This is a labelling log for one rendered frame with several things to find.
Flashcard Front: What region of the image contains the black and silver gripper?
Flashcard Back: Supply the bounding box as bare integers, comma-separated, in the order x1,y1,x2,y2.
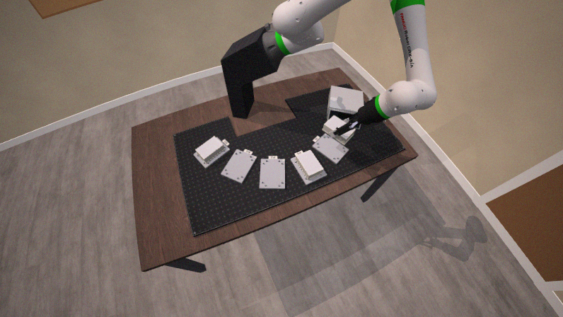
328,105,373,138

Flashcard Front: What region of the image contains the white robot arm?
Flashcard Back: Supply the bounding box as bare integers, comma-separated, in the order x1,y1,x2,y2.
262,0,437,123

